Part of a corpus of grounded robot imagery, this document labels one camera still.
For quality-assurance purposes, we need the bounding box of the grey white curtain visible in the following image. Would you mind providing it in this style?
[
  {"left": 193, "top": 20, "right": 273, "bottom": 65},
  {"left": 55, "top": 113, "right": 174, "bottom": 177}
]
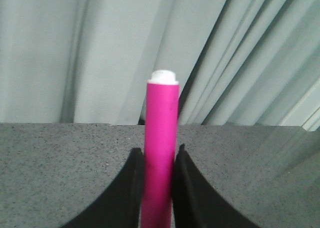
[{"left": 0, "top": 0, "right": 320, "bottom": 131}]

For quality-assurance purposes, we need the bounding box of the pink marker pen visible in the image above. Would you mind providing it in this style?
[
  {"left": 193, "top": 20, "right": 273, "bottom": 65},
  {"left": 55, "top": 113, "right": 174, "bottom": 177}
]
[{"left": 140, "top": 70, "right": 180, "bottom": 227}]

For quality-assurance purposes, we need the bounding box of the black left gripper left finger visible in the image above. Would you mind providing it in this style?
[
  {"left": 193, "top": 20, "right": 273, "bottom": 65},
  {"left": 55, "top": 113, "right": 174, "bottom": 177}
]
[{"left": 63, "top": 148, "right": 144, "bottom": 227}]

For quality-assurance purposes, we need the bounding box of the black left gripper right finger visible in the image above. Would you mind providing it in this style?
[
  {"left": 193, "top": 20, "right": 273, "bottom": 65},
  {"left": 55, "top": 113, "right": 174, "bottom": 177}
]
[{"left": 171, "top": 144, "right": 258, "bottom": 228}]

